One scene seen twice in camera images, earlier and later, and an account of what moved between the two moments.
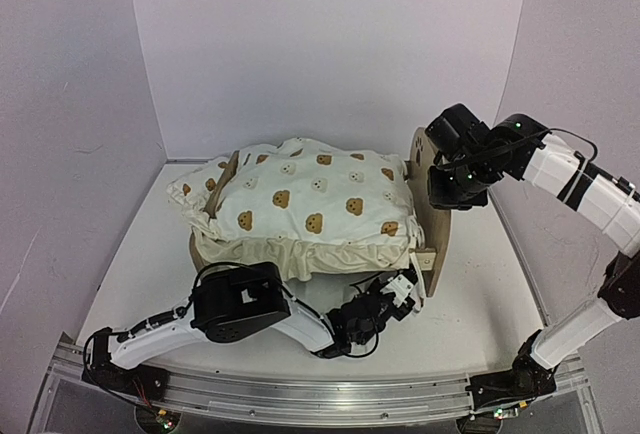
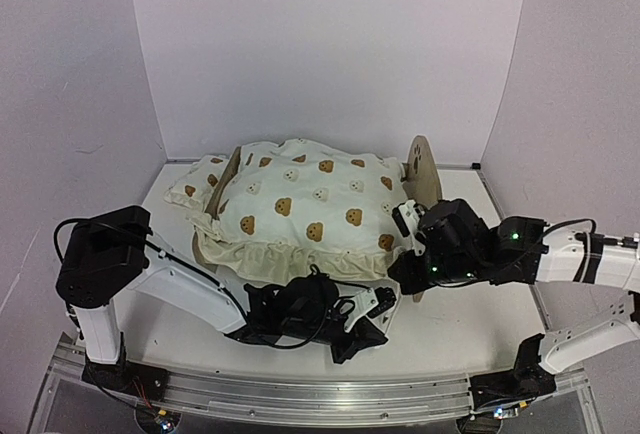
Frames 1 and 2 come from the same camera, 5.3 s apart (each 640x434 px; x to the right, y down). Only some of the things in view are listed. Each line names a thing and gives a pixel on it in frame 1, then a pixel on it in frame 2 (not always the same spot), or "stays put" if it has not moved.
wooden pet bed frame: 433,226 stays put
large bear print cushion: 309,209 stays put
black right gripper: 445,202 to 410,281
